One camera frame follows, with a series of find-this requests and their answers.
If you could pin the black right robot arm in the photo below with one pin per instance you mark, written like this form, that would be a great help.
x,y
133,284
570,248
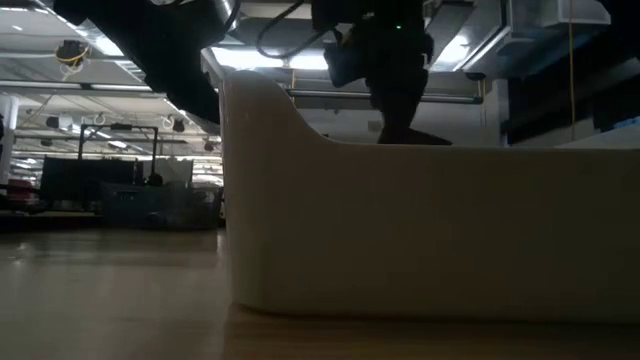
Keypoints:
x,y
360,12

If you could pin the silver spiral ceiling duct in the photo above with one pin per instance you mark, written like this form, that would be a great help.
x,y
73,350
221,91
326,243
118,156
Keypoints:
x,y
125,55

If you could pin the black rig frame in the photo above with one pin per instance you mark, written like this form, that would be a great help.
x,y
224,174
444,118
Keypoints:
x,y
120,127

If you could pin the white plastic bin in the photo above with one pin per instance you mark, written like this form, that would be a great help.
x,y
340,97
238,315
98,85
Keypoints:
x,y
425,225

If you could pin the rectangular metal ceiling duct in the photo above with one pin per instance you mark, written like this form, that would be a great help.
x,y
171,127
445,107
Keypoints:
x,y
480,40

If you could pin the black ceiling camera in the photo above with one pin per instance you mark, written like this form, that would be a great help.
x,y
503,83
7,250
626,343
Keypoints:
x,y
71,51

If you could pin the bright ceiling light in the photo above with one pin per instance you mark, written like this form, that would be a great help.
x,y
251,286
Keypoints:
x,y
305,61

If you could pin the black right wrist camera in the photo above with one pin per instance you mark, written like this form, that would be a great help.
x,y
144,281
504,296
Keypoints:
x,y
345,65

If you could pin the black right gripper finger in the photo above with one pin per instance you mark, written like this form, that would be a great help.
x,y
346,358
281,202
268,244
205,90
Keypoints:
x,y
397,115

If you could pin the grey ceiling pipe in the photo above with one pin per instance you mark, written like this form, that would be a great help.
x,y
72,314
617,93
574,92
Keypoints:
x,y
450,98

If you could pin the black flat panel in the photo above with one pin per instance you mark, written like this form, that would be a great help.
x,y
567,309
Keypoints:
x,y
90,180

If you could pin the black plastic bin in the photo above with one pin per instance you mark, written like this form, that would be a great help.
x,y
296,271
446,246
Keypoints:
x,y
160,207

